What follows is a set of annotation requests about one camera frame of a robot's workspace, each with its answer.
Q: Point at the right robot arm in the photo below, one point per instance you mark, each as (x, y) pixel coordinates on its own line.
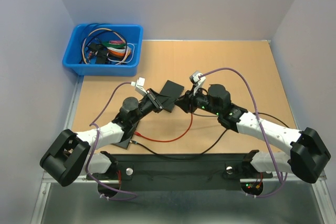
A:
(302, 153)

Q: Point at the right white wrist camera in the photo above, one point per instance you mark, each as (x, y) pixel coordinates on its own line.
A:
(197, 79)

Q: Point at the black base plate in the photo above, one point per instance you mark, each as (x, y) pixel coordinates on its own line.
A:
(149, 172)

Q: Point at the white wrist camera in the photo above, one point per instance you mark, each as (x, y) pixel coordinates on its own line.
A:
(197, 79)
(139, 86)

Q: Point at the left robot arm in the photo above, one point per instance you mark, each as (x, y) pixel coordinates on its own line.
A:
(68, 154)

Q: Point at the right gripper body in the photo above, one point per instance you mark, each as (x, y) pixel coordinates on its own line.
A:
(198, 100)

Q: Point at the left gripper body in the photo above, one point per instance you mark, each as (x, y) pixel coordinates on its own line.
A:
(149, 103)

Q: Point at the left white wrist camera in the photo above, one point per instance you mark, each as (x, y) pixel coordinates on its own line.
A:
(139, 86)

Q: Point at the blue plastic bin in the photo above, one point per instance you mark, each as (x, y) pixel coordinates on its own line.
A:
(104, 49)

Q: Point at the black network switch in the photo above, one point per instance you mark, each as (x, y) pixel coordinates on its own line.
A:
(126, 142)
(173, 91)

